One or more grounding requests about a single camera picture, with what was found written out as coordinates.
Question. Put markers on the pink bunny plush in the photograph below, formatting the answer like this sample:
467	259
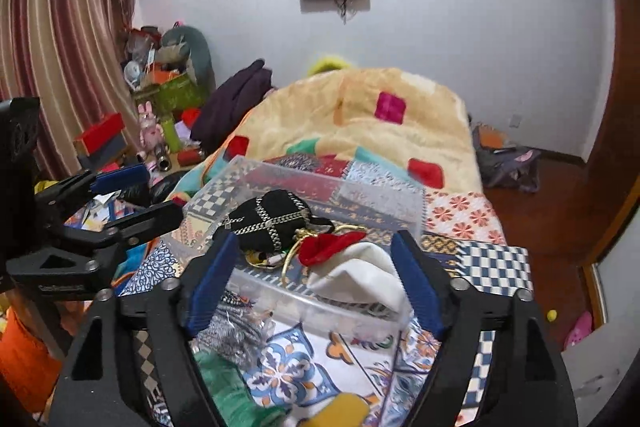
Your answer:
149	127

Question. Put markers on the grey plush toy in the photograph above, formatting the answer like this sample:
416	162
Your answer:
197	52

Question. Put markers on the gold bangle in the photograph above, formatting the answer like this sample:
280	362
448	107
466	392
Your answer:
287	263

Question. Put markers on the black checkered pouch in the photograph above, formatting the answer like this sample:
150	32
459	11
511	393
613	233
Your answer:
272	219

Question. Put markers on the pink slipper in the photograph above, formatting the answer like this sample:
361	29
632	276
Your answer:
580	329

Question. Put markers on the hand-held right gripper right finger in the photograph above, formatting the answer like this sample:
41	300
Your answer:
415	282

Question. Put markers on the striped pink curtain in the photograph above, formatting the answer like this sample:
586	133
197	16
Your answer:
60	32

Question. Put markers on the dark metal cylinder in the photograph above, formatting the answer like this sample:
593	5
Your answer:
163	159

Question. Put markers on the wooden door frame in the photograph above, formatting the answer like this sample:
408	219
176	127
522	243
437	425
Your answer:
622	107

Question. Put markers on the orange cloth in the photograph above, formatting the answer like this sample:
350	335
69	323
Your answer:
25	357

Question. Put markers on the green cloth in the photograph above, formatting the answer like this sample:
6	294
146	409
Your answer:
230	387

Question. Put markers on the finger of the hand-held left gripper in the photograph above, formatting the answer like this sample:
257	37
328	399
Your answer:
122	178
150	217

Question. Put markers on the red and grey box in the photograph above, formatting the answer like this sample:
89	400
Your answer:
102	134

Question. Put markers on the green bottle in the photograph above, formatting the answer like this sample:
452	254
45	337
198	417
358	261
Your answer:
169	134

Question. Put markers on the yellow-green plush toy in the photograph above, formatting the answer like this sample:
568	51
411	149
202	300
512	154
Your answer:
327	64

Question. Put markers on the grey bag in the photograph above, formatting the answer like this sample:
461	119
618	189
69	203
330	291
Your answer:
510	164

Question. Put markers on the small yellow ball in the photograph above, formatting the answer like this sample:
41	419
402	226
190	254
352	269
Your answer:
552	315

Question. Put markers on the red round container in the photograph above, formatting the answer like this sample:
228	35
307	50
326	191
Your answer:
191	157

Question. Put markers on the red cloth piece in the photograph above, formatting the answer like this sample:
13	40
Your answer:
325	247

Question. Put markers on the white soft cloth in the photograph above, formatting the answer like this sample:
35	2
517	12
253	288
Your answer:
360	277

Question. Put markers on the dark purple clothing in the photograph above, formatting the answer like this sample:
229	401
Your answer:
235	97

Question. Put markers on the black and white patterned cloth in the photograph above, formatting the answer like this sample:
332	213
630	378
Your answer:
230	332

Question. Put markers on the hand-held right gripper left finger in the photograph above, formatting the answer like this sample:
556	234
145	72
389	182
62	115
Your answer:
212	282

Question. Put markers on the clear plastic storage box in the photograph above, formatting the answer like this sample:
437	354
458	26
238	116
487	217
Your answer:
320	184

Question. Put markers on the yellow fleece blanket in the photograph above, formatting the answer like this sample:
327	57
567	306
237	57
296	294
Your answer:
325	117

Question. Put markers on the yellow soft item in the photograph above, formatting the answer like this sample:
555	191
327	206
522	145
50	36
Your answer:
340	409

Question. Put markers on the green patterned box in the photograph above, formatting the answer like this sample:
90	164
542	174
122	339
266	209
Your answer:
175	94

